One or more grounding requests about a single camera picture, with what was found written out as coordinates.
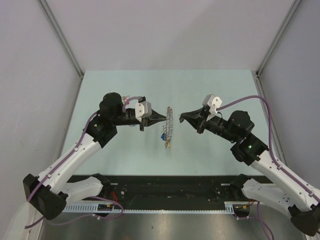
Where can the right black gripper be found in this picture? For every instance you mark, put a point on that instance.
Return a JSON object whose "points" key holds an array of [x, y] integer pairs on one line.
{"points": [[195, 118]]}

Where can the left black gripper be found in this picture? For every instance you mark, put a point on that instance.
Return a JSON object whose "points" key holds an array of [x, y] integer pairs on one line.
{"points": [[155, 117]]}

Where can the metal disc keyring organiser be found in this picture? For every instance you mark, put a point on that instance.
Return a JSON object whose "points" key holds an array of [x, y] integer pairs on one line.
{"points": [[167, 128]]}

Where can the black tag key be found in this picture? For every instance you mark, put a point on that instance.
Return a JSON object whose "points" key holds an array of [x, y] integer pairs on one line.
{"points": [[181, 119]]}

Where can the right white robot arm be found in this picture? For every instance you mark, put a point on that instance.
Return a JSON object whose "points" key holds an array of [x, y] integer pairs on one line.
{"points": [[294, 198]]}

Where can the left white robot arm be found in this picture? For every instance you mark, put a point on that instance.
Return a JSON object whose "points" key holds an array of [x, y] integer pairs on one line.
{"points": [[49, 193]]}

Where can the red tag key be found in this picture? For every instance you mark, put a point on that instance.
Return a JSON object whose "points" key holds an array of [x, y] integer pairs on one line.
{"points": [[125, 98]]}

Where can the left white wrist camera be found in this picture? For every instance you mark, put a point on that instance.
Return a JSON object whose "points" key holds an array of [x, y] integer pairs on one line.
{"points": [[143, 109]]}

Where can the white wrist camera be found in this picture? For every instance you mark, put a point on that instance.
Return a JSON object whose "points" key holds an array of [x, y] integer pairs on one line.
{"points": [[143, 109], [210, 104]]}

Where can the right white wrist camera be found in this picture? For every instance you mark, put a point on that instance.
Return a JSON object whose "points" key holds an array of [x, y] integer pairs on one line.
{"points": [[210, 104]]}

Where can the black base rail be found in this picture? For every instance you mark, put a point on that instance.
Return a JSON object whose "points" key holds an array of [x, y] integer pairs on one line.
{"points": [[173, 189]]}

